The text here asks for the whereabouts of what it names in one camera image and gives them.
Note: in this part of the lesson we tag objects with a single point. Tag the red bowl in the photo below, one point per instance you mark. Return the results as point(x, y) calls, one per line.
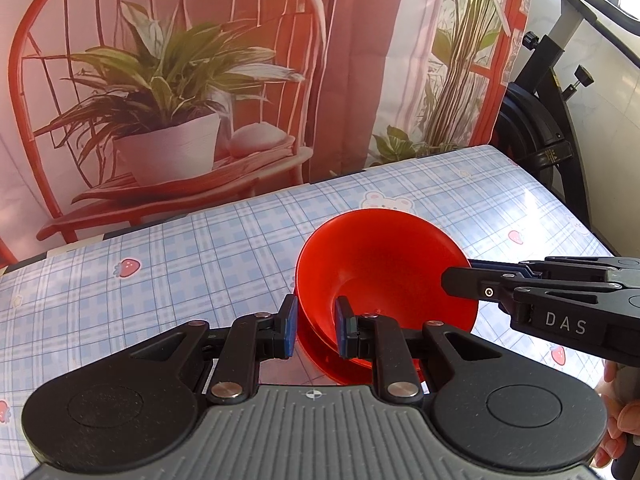
point(320, 361)
point(380, 260)

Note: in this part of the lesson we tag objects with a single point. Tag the black exercise bike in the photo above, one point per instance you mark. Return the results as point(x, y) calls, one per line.
point(530, 125)

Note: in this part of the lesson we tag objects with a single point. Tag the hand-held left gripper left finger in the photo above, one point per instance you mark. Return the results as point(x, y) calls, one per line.
point(288, 327)

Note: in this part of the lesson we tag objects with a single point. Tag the blue plaid tablecloth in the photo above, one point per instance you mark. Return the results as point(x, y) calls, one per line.
point(150, 240)

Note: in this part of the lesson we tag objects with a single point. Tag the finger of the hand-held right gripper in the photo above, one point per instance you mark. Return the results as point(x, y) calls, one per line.
point(475, 285)
point(575, 266)

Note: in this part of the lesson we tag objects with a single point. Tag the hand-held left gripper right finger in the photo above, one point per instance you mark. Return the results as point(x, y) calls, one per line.
point(344, 330)

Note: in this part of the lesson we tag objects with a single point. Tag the printed room backdrop cloth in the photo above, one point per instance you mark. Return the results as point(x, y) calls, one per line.
point(350, 60)

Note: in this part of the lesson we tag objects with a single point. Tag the person's right hand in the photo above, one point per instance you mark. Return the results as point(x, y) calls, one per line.
point(627, 417)

